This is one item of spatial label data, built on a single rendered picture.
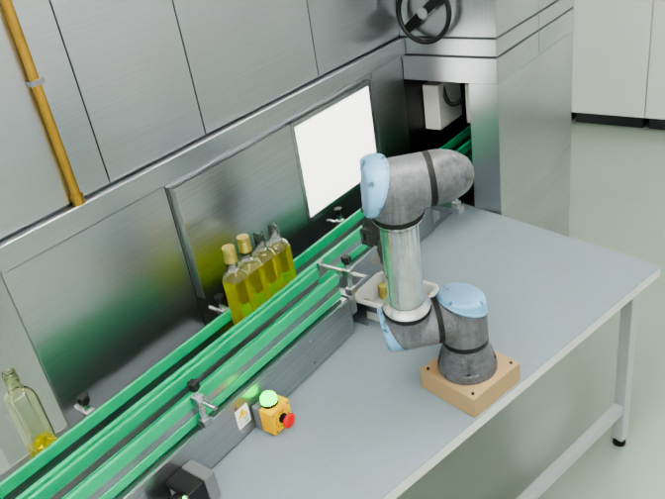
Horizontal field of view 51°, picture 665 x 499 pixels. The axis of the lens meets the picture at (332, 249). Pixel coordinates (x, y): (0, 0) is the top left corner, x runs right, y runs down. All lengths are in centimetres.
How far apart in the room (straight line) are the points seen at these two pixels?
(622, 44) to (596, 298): 328
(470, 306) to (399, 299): 18
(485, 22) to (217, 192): 108
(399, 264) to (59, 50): 87
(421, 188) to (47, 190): 82
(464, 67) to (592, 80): 295
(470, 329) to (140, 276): 84
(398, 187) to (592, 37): 403
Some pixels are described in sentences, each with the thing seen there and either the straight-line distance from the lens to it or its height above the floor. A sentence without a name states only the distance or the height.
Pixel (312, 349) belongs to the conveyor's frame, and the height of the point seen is 83.
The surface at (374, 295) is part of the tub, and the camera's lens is 220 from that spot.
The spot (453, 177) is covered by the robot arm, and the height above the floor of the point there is 140.
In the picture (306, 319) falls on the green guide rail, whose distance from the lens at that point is 193.
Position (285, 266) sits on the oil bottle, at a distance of 197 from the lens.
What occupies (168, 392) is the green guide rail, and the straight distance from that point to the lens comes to 174.
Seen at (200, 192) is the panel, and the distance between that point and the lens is 190.
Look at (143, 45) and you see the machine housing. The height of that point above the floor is 167.
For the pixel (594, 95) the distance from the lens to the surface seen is 545.
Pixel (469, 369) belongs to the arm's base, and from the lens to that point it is 179.
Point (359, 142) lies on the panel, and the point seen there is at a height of 113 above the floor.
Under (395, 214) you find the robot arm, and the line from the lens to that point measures 143.
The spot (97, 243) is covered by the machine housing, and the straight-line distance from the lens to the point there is 176.
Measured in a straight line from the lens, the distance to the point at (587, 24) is 533.
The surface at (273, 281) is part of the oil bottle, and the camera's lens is 195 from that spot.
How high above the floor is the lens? 200
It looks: 29 degrees down
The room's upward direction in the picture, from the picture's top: 10 degrees counter-clockwise
